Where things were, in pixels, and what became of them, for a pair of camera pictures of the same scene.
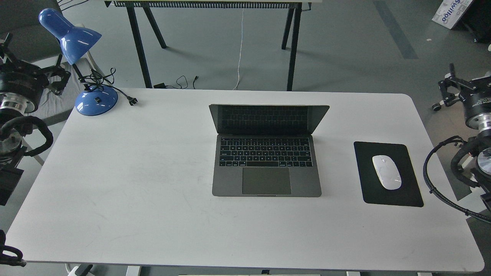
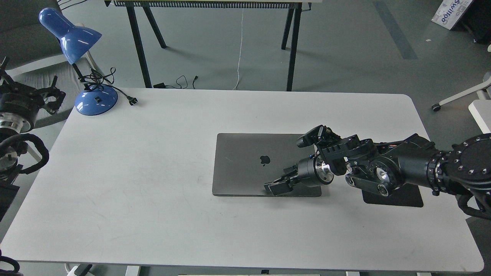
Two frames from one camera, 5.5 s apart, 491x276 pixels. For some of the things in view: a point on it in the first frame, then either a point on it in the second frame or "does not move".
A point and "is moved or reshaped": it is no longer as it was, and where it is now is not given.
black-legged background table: (132, 5) does not move
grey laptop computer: (265, 150) is moved or reshaped
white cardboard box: (450, 11) does not move
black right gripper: (452, 87) → (310, 171)
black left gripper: (58, 78) → (51, 101)
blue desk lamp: (93, 100) does not move
